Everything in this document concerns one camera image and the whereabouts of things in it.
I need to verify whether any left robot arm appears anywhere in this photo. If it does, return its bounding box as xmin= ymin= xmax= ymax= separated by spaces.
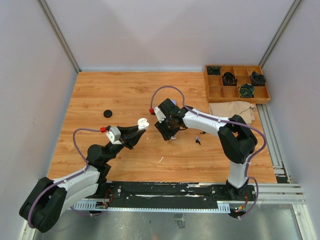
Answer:
xmin=19 ymin=125 xmax=148 ymax=233

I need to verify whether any rolled black tie centre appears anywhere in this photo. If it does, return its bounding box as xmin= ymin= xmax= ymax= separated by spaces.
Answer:
xmin=222 ymin=72 xmax=238 ymax=86

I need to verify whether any beige folded cloth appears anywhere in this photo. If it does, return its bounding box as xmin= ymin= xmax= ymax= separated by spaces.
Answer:
xmin=208 ymin=101 xmax=256 ymax=125

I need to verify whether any rolled dark tie top-left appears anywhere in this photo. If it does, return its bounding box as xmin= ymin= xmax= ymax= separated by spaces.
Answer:
xmin=206 ymin=65 xmax=222 ymax=76

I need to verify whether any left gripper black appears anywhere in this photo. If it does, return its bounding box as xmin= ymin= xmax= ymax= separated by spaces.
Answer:
xmin=103 ymin=125 xmax=146 ymax=163

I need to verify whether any wooden compartment tray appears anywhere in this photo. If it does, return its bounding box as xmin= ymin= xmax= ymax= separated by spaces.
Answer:
xmin=203 ymin=64 xmax=271 ymax=104

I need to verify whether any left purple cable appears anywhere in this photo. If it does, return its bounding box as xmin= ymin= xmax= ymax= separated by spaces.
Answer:
xmin=26 ymin=127 xmax=108 ymax=230

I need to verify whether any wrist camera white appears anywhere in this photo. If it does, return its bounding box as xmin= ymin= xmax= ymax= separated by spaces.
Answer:
xmin=105 ymin=126 xmax=122 ymax=145
xmin=153 ymin=106 xmax=167 ymax=124

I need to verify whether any rolled black tie right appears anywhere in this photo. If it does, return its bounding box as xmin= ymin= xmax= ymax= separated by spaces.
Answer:
xmin=249 ymin=71 xmax=266 ymax=87

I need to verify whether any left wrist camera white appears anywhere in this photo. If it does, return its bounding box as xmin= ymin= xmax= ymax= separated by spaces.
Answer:
xmin=105 ymin=126 xmax=122 ymax=145

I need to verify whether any rolled blue patterned tie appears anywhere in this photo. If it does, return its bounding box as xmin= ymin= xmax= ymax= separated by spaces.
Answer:
xmin=238 ymin=83 xmax=255 ymax=98

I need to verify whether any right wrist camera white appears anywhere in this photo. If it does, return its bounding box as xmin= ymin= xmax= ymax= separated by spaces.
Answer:
xmin=153 ymin=106 xmax=167 ymax=124

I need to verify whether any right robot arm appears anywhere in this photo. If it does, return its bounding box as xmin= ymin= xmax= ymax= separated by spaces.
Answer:
xmin=149 ymin=98 xmax=258 ymax=200

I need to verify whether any black earbud charging case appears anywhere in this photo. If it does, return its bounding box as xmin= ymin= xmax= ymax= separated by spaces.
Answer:
xmin=103 ymin=109 xmax=113 ymax=118

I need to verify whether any rolled black tie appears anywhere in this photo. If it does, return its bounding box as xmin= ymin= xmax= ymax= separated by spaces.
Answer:
xmin=222 ymin=72 xmax=238 ymax=86
xmin=249 ymin=71 xmax=266 ymax=87

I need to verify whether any white earbud charging case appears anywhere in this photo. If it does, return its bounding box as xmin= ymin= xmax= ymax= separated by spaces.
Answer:
xmin=137 ymin=118 xmax=150 ymax=130

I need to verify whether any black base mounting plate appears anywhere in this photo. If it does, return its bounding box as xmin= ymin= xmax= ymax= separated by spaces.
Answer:
xmin=77 ymin=181 xmax=257 ymax=210

